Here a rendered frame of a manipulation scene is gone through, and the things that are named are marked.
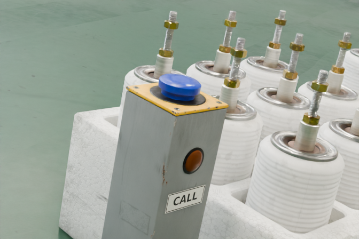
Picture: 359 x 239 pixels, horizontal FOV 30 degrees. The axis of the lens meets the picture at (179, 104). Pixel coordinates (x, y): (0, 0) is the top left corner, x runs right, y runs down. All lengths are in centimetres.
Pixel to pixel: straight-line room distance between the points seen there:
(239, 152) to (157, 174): 20
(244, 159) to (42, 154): 50
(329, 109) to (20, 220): 47
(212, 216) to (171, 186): 15
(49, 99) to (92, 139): 59
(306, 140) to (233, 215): 11
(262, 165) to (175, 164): 15
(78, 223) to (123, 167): 32
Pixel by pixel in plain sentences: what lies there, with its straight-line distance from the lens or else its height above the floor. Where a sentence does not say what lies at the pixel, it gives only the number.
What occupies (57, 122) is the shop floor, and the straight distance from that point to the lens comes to 136.
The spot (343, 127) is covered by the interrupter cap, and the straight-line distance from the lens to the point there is 85.
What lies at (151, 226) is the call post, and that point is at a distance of 63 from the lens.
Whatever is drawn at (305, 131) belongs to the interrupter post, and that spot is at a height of 27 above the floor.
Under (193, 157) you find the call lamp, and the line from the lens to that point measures 62.
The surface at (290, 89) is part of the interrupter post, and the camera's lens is 90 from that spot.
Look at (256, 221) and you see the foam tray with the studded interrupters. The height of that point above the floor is 18.
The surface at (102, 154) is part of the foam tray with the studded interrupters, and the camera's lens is 88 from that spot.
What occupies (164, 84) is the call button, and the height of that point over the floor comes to 33.
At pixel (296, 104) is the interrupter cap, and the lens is 89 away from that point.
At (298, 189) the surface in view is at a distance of 72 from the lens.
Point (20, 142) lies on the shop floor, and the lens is 125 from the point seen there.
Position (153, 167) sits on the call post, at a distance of 61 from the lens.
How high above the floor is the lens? 51
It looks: 19 degrees down
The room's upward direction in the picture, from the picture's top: 11 degrees clockwise
